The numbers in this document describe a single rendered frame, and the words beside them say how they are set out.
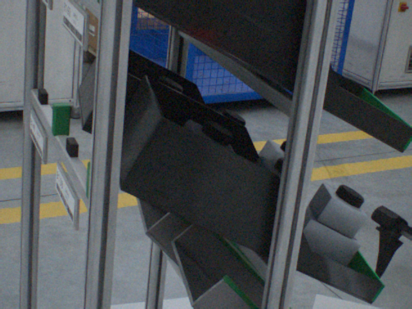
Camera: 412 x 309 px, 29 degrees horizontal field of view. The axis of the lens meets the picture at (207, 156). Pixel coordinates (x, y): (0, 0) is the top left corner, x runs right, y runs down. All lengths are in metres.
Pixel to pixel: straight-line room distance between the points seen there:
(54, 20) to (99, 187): 4.02
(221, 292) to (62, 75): 4.02
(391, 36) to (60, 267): 3.40
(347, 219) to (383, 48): 5.03
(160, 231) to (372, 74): 5.07
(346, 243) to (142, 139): 0.26
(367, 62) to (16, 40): 2.60
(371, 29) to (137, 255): 3.14
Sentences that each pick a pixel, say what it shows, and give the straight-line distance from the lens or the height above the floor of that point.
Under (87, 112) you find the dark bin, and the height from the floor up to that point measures 1.32.
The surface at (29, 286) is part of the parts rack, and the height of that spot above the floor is 1.05.
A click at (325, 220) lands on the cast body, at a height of 1.25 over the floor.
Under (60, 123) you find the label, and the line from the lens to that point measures 0.79.
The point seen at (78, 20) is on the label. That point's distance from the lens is 0.67.
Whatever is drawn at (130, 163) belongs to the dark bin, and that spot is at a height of 1.32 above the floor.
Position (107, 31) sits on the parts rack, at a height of 1.46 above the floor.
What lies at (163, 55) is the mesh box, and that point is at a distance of 5.08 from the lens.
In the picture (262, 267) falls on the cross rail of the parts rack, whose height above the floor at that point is 1.23.
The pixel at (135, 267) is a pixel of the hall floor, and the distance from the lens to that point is 3.24.
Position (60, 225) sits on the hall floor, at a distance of 3.53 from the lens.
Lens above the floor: 1.59
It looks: 21 degrees down
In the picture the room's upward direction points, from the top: 6 degrees clockwise
